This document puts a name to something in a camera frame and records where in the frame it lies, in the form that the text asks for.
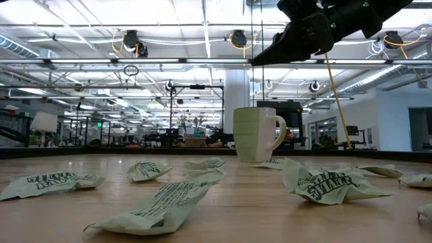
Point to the brown cardboard box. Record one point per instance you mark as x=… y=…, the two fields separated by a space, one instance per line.
x=194 y=141

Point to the potted plants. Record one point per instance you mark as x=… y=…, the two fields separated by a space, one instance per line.
x=192 y=121

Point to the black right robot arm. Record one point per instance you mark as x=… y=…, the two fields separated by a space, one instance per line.
x=371 y=13

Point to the green and white mug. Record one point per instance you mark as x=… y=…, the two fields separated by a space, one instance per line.
x=253 y=135

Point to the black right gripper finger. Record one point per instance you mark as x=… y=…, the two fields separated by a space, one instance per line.
x=287 y=44

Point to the silver ventilation duct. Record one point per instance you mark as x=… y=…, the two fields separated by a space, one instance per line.
x=17 y=47
x=381 y=76

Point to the long ceiling light fixture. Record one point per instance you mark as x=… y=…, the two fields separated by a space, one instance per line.
x=371 y=61
x=135 y=60

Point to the black railing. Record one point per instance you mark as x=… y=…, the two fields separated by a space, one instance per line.
x=13 y=131

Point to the green white sweetener packet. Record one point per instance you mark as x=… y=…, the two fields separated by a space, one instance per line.
x=206 y=163
x=162 y=209
x=50 y=184
x=324 y=185
x=416 y=180
x=344 y=169
x=273 y=164
x=381 y=170
x=148 y=170

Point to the black robot station frame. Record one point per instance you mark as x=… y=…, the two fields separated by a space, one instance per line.
x=195 y=87

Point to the white lamp shade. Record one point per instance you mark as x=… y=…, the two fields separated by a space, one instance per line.
x=44 y=121

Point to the black monitor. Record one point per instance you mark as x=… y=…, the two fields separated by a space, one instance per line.
x=352 y=130

